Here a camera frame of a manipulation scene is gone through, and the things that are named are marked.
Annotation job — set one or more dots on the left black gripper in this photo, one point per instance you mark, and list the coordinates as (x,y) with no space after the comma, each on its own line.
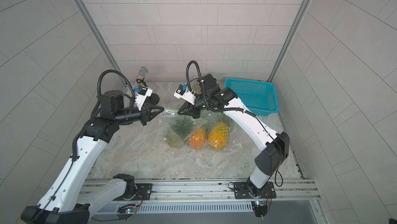
(146,115)

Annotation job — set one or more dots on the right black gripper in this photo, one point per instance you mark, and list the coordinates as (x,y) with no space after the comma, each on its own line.
(191,108)

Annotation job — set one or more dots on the zip-top bag green pineapple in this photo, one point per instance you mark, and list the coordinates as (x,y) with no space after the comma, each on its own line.
(167,116)

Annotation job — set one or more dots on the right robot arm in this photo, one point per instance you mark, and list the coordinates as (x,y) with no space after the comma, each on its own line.
(274,147)

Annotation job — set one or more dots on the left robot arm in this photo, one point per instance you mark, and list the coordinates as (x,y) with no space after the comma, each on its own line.
(62,204)

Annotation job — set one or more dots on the orange pineapple zip bag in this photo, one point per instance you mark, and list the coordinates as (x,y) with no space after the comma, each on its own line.
(200,122)

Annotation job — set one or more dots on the far bagged pineapple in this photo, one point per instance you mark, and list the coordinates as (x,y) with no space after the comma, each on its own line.
(197,89)

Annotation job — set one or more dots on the yellow pineapple zip bag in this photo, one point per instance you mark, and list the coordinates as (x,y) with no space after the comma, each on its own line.
(221,117)

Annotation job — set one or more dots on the yellow pineapple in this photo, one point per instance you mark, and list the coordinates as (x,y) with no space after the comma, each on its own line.
(219,135)

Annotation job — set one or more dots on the black microphone stand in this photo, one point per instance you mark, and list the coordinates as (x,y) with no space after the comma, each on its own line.
(153,99)

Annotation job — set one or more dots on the glitter silver microphone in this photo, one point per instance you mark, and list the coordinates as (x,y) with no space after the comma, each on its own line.
(140,78)

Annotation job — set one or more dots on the teal plastic basket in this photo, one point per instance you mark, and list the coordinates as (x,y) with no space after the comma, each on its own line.
(259,97)

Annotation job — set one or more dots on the left circuit board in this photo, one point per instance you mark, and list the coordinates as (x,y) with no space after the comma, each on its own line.
(127,211)

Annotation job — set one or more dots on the circuit board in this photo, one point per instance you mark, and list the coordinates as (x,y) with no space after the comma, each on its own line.
(260,208)
(127,211)

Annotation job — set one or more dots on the right circuit board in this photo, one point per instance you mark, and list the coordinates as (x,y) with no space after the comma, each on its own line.
(260,208)

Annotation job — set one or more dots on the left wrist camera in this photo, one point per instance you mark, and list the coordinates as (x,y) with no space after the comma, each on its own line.
(141,93)

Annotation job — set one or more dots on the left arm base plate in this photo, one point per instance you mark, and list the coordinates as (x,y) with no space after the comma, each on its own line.
(141,193)

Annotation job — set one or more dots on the aluminium mounting rail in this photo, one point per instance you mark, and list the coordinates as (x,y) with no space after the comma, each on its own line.
(222,190)

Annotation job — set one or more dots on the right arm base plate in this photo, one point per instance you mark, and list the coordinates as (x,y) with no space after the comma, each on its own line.
(241,191)

